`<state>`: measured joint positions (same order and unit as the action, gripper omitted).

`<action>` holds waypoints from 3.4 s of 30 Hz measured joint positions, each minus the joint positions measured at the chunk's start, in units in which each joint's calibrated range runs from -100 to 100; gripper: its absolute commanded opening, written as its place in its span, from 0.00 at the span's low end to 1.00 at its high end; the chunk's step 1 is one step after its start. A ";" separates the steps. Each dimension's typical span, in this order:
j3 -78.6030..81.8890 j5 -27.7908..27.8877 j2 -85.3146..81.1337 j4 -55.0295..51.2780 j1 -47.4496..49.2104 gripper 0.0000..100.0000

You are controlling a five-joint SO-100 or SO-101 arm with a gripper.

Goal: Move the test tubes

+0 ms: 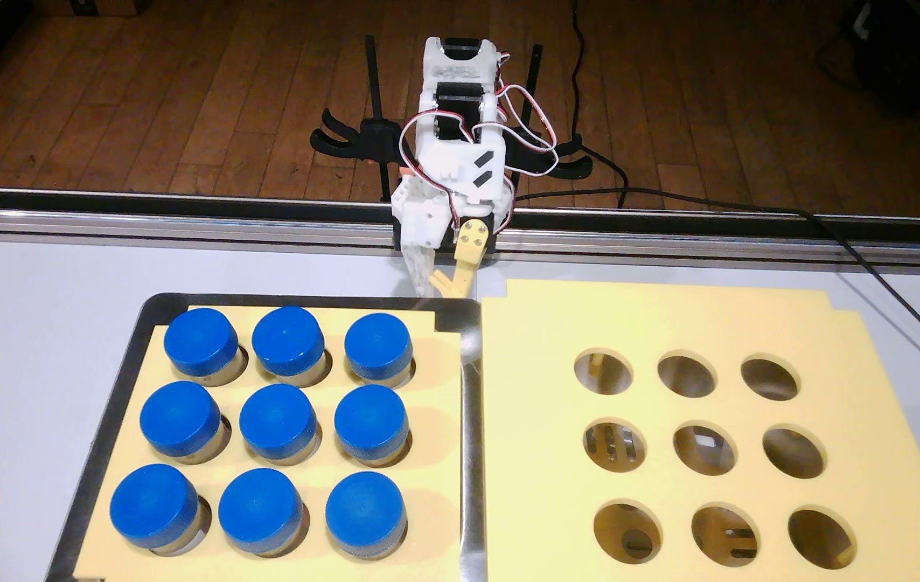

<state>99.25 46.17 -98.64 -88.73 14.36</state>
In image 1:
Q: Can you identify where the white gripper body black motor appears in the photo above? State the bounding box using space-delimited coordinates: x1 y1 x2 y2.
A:
391 179 503 250

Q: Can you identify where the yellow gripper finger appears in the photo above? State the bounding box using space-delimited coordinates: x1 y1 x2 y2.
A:
430 218 491 299

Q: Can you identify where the white lattice gripper finger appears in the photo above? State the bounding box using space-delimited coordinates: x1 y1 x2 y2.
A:
402 241 447 299

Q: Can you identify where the blue-capped test tube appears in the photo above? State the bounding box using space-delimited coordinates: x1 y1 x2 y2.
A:
252 306 332 387
334 384 413 468
239 383 322 467
325 470 409 561
163 307 249 386
139 380 232 465
344 313 416 389
109 463 213 557
218 467 309 559

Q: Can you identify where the black bar clamp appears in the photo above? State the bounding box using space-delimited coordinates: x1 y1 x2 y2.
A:
310 34 422 203
500 44 594 181

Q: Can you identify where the yellow foam tube rack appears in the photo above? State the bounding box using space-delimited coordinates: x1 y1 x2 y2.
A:
72 306 465 582
480 279 920 582

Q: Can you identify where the steel tray with black rim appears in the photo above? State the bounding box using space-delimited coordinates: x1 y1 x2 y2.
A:
44 293 487 582

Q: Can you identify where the black bag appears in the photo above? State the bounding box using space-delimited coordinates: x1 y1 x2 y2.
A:
814 0 920 118

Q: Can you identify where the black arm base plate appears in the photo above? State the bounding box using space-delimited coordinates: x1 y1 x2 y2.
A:
391 214 503 269

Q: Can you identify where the aluminium table edge rail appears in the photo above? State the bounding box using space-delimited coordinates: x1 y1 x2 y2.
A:
0 186 920 269

